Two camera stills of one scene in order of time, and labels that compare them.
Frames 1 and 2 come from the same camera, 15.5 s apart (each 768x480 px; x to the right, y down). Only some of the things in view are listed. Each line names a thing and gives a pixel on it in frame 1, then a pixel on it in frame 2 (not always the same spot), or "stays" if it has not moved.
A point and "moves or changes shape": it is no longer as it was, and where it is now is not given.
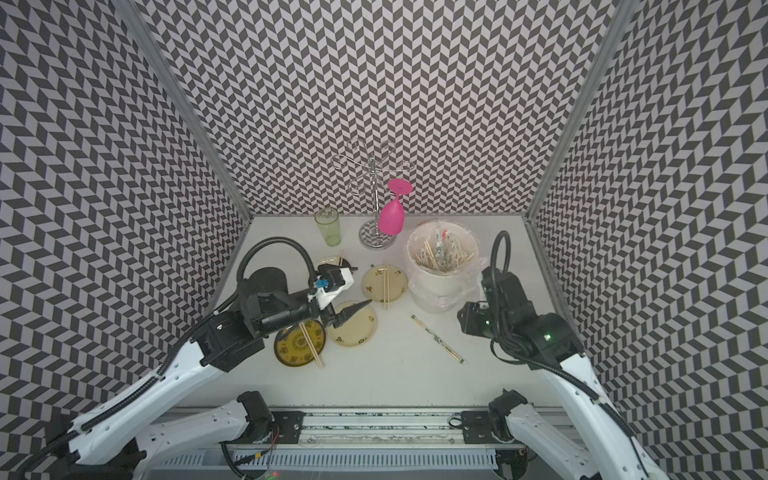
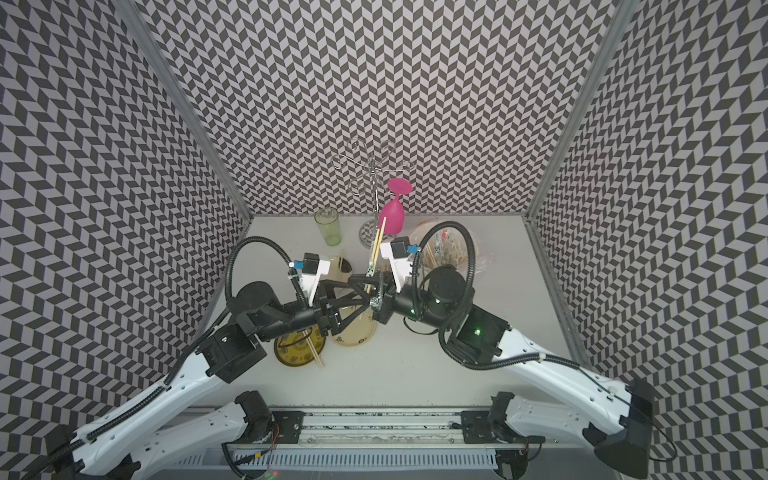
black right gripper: (470, 323) to (387, 311)
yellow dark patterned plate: (291, 346) stays
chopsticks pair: (311, 345) stays
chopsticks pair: (438, 339) moves or changes shape
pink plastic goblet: (392, 214) stays
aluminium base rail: (357, 439) stays
